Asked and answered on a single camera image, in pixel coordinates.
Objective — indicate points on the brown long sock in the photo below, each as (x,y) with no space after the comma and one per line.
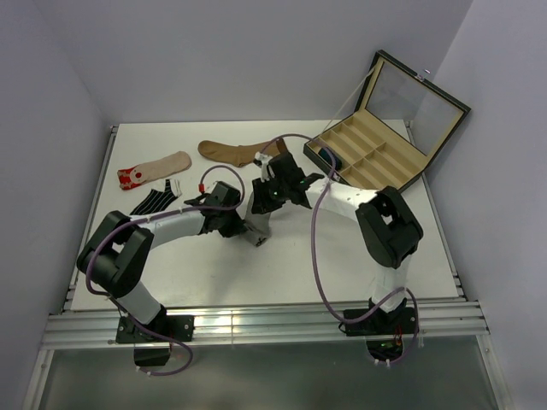
(239,155)

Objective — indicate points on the green christmas bear sock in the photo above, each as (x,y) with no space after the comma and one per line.
(331,158)

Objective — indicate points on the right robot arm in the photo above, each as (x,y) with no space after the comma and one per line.
(389,228)

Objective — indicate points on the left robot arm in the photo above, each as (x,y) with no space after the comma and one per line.
(115,256)

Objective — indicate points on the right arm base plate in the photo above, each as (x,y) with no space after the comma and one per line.
(383,324)

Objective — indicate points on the beige red reindeer sock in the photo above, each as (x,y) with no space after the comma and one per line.
(144,173)

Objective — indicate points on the grey striped sock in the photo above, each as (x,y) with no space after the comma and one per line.
(257,225)

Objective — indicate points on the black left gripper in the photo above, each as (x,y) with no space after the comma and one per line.
(234,228)

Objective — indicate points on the aluminium frame rail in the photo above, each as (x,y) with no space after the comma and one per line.
(256,325)

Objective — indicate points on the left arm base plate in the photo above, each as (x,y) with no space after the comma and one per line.
(176,327)

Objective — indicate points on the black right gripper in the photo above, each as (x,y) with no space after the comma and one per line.
(261,202)

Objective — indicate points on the black compartment organizer box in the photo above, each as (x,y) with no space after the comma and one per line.
(399,125)

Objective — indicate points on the black white striped sock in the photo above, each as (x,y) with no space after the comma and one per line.
(162,194)

